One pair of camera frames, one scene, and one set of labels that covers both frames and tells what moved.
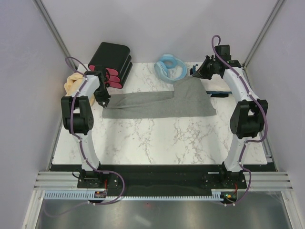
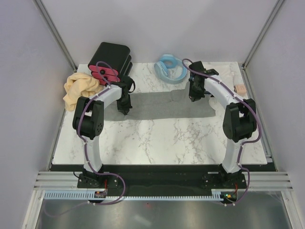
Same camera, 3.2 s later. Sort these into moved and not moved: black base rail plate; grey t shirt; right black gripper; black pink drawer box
Moved: right black gripper
Not moved: grey t shirt; black base rail plate; black pink drawer box
